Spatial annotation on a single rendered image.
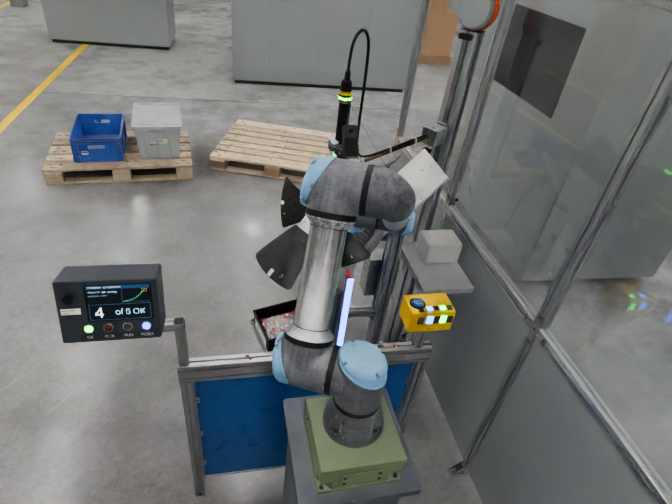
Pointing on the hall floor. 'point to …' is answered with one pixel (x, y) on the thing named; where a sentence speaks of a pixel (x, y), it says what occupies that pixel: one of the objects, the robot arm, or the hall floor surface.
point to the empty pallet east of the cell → (269, 149)
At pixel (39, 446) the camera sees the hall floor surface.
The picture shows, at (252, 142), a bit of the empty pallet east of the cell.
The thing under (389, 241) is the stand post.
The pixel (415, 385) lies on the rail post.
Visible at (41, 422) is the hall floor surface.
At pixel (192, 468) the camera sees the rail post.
